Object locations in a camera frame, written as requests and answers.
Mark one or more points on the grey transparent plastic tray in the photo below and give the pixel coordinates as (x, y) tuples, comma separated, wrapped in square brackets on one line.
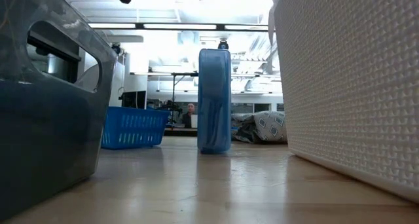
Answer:
[(13, 37)]

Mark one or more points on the white storage shelving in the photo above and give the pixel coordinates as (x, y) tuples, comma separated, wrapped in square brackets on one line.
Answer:
[(255, 67)]

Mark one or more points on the dark round ceiling fixture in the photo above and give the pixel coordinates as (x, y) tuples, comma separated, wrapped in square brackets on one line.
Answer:
[(116, 48), (223, 44)]

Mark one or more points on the white plastic bin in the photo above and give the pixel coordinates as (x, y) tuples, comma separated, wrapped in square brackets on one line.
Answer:
[(343, 86)]

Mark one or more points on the person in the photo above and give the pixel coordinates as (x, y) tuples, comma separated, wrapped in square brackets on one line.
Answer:
[(187, 119)]

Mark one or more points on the blue slotted plastic basket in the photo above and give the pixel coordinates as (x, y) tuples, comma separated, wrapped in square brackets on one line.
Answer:
[(134, 129)]

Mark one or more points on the black ceiling light rail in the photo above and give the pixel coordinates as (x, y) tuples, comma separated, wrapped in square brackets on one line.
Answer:
[(221, 27)]

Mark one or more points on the blue translucent plastic case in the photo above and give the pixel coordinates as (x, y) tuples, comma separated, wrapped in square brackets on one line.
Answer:
[(214, 103)]

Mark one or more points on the grey patterned cloth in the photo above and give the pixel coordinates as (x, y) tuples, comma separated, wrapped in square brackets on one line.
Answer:
[(268, 127)]

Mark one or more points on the black monitor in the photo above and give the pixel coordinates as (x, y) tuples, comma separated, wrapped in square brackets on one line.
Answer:
[(134, 100)]

